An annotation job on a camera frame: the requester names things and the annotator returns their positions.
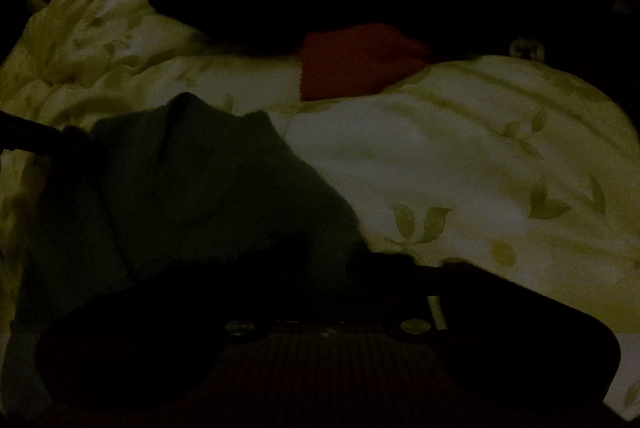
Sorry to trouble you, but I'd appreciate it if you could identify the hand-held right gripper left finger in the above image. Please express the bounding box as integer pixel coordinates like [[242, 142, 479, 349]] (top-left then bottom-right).
[[50, 253, 321, 339]]

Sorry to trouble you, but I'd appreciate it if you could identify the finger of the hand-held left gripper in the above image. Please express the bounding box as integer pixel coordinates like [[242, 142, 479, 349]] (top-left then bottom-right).
[[0, 109, 63, 157]]

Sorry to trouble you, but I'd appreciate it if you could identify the white sheet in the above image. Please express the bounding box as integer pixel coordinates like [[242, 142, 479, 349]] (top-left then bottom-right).
[[602, 332, 640, 421]]

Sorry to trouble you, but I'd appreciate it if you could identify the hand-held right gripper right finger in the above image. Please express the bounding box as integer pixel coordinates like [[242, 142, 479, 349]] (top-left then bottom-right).
[[347, 253, 566, 340]]

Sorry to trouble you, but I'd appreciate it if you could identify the dark green garment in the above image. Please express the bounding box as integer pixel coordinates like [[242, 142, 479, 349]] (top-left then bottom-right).
[[10, 92, 371, 334]]

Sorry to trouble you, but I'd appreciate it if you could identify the red cloth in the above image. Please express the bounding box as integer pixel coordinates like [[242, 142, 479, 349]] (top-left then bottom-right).
[[300, 22, 433, 102]]

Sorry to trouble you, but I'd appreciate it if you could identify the leaf print quilt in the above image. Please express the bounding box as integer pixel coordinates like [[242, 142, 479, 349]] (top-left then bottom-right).
[[0, 0, 640, 336]]

